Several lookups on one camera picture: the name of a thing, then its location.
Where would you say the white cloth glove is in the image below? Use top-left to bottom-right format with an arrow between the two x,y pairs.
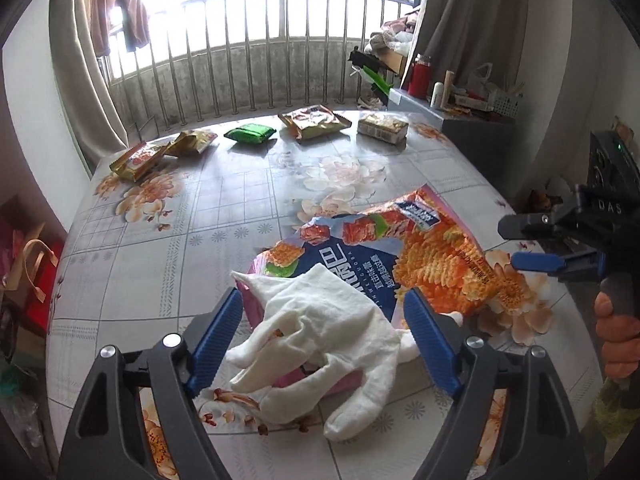
224,263 -> 419,442

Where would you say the person's right forearm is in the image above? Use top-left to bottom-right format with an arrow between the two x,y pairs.
581,374 -> 640,467

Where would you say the small plastic storage basket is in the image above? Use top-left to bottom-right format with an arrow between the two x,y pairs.
486,82 -> 527,114

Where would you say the person's right hand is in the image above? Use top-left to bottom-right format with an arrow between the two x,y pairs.
594,291 -> 640,381

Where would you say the black green plastic tool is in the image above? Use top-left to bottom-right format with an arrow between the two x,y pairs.
346,47 -> 397,109

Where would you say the paper bag with beige handles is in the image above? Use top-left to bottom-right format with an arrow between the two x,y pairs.
0,229 -> 67,347

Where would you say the cloth pile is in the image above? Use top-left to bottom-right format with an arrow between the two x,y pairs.
366,11 -> 419,74

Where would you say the white flat box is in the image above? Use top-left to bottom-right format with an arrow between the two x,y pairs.
451,92 -> 492,112

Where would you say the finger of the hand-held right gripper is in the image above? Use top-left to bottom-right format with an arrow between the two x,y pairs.
497,198 -> 582,250
510,251 -> 604,283

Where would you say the clear plastic bag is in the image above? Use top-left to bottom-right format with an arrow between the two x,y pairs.
4,394 -> 42,442

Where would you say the orange cream snack packet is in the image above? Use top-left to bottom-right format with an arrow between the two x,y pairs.
277,104 -> 350,142

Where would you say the gold snack packet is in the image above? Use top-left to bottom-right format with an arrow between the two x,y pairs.
109,140 -> 169,183
164,128 -> 220,158

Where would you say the hanging dark garment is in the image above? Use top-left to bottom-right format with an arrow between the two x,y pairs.
121,4 -> 152,52

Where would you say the red thermos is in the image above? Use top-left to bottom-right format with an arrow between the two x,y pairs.
407,53 -> 434,99

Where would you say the metal window railing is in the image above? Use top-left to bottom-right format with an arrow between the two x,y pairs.
96,0 -> 417,144

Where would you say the small white box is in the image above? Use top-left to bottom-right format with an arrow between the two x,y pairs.
356,112 -> 410,145

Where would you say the small green snack packet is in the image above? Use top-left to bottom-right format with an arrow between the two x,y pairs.
223,122 -> 278,147

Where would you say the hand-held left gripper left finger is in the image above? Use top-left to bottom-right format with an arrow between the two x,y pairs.
56,286 -> 246,480

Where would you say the beige curtain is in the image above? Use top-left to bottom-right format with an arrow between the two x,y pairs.
404,0 -> 532,107
46,0 -> 132,177

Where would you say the dark brown bundle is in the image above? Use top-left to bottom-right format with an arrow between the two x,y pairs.
529,188 -> 557,212

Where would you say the orange snack bag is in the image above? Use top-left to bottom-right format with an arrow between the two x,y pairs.
234,183 -> 507,402

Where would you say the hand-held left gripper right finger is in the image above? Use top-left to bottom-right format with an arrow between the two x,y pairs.
402,287 -> 587,480

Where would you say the grey cabinet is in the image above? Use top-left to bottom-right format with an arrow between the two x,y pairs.
386,87 -> 519,206

